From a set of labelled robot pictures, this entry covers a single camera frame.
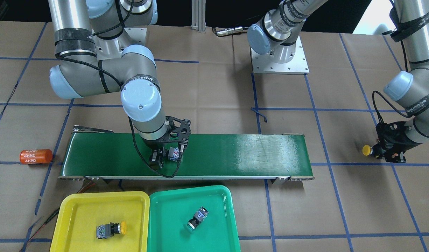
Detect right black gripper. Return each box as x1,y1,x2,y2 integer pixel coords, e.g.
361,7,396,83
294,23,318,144
141,116,191,169

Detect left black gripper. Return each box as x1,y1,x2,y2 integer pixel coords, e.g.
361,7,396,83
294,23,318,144
375,121,416,163

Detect green push button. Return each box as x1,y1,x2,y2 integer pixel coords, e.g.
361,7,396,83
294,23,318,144
167,146,180,162
185,206,209,233

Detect yellow push button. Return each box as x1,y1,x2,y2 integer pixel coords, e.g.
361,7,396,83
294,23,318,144
96,221,127,239
362,144,385,158

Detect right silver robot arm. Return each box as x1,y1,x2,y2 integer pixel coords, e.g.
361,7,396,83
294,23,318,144
48,0,191,168

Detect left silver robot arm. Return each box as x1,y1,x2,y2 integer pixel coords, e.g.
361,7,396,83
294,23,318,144
247,0,429,163

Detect green plastic tray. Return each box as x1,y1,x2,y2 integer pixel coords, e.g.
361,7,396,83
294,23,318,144
147,185,241,252

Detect green conveyor belt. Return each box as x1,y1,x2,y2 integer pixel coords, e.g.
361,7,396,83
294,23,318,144
59,131,314,182

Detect yellow plastic tray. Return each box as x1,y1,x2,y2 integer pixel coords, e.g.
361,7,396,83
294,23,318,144
50,191,150,252

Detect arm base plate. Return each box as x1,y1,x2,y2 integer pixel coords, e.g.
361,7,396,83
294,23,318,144
94,27,148,60
250,37,310,75

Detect aluminium frame post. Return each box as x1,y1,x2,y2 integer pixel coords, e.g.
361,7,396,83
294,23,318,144
191,0,206,33

